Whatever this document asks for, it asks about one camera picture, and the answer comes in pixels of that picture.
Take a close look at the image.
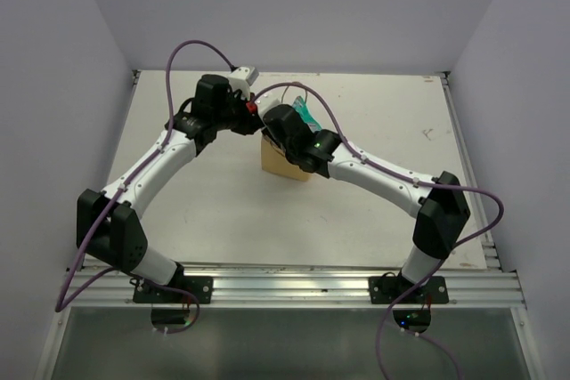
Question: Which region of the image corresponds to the brown paper bag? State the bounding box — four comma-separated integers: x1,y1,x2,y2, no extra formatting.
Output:
260,81,315,184

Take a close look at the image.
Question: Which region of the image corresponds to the teal snack packet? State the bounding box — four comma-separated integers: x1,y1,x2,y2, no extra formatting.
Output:
292,96,322,132

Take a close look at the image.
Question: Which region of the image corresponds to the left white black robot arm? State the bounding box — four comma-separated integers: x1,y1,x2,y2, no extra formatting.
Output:
77,67,260,303

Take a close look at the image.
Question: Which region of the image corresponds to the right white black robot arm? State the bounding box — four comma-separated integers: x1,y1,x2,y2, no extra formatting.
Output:
261,104,470,303

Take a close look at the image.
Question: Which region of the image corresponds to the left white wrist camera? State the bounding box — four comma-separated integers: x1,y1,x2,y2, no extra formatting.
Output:
227,66,259,93

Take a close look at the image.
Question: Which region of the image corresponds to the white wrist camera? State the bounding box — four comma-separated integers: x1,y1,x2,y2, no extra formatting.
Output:
227,66,259,93
246,91,281,119

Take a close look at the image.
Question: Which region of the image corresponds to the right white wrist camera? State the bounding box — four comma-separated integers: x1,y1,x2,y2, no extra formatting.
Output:
246,91,281,119

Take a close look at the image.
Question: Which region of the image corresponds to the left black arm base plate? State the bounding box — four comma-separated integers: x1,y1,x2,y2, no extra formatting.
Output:
129,274,214,304

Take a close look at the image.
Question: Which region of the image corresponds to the aluminium mounting rail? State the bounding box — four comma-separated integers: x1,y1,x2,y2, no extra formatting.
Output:
57,262,526,310

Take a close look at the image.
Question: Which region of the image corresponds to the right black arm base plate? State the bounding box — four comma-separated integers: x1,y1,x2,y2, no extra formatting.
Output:
368,272,450,305

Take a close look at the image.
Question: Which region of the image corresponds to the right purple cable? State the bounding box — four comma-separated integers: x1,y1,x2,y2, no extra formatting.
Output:
251,81,508,380

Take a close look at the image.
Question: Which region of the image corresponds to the purple cable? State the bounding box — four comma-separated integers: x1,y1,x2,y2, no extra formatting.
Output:
54,39,237,335
251,81,508,380

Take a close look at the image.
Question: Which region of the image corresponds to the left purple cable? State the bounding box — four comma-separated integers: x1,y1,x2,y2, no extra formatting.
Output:
54,39,237,335

